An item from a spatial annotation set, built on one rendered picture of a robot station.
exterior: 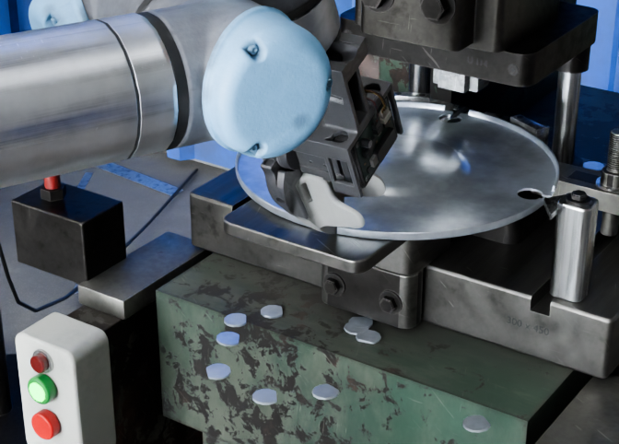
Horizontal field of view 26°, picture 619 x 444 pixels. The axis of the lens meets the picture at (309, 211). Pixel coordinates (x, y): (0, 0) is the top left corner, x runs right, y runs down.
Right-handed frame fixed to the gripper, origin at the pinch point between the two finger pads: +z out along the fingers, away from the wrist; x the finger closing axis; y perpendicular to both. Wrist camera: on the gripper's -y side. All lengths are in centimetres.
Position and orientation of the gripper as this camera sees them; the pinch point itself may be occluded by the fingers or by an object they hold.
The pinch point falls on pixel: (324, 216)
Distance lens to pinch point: 108.8
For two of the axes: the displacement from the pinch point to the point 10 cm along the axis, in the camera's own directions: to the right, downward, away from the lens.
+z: 2.2, 6.5, 7.3
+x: 4.7, -7.2, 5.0
